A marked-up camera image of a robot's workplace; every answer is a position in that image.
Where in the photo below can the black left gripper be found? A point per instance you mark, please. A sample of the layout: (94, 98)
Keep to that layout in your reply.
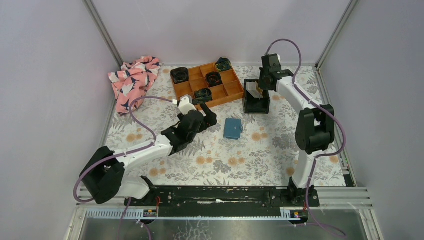
(208, 121)

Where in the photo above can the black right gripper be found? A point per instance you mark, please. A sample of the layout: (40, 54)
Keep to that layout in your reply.
(261, 85)

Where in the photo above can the blue leather card holder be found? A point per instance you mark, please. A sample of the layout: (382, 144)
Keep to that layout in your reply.
(233, 128)

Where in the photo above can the wooden compartment tray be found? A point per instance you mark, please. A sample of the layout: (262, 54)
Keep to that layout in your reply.
(229, 91)

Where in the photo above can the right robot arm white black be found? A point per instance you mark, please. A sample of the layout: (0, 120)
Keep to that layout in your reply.
(315, 129)

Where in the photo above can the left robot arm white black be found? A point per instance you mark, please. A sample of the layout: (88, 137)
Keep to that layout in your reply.
(103, 177)

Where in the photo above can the stack of cards in box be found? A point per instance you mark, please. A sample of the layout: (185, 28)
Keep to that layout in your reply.
(252, 87)

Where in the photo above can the black card box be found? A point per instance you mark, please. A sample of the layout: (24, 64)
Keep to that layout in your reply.
(255, 101)

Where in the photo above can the rolled green tie front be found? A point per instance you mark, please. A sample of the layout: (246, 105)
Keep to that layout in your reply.
(202, 96)

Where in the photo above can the rolled green tie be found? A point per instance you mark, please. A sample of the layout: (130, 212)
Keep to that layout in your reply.
(223, 64)
(202, 96)

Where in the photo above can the rolled dark tie centre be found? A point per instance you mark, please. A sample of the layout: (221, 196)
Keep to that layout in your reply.
(213, 79)

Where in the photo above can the rolled dark tie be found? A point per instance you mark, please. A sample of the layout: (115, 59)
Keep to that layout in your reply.
(180, 75)
(213, 79)

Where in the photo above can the rolled green tie top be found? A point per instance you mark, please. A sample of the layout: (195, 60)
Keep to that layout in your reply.
(223, 64)

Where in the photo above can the rolled dark tie far left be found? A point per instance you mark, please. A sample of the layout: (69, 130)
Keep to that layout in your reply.
(180, 75)

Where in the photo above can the pink patterned cloth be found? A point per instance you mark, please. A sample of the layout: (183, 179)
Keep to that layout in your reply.
(133, 81)

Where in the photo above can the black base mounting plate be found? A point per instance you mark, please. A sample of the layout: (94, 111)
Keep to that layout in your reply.
(224, 201)

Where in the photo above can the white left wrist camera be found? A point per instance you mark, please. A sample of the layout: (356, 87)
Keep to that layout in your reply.
(185, 105)

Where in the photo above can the aluminium front rail frame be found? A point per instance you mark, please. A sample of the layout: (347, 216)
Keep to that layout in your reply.
(343, 211)

